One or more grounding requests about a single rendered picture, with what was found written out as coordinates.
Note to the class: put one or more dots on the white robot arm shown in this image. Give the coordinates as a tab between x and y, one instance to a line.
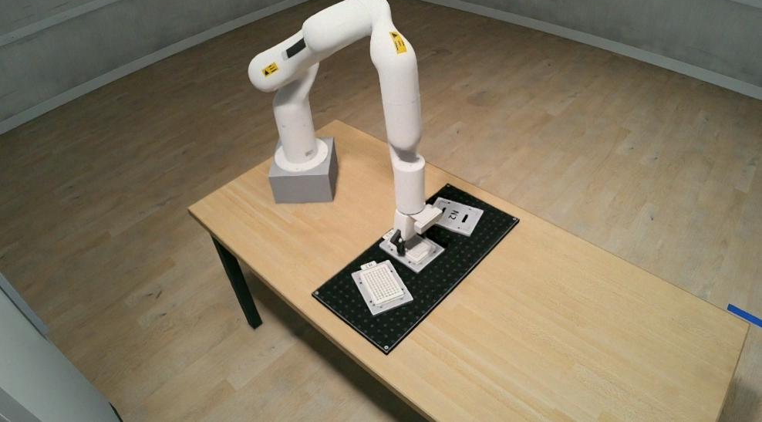
327	32

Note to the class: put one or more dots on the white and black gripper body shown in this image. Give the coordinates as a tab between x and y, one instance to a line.
405	223

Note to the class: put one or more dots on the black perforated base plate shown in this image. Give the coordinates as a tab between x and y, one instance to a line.
462	254

